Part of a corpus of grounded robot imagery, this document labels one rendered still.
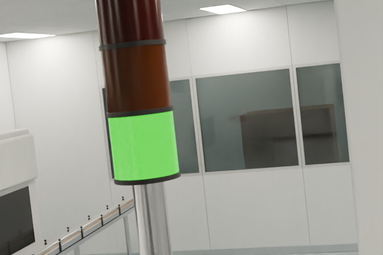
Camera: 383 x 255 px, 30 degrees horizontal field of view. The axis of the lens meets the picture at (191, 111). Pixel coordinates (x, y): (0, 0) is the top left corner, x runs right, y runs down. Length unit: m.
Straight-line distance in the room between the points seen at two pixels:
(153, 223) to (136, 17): 0.15
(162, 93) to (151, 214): 0.09
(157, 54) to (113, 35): 0.04
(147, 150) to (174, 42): 8.27
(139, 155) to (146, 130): 0.02
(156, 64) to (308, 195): 8.14
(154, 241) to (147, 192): 0.04
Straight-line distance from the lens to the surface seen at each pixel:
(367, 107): 1.92
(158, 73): 0.52
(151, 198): 0.54
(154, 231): 0.54
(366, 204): 1.96
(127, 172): 0.52
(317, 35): 8.47
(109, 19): 0.52
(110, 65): 0.52
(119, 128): 0.52
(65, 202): 9.50
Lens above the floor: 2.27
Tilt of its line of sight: 3 degrees down
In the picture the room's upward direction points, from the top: 6 degrees counter-clockwise
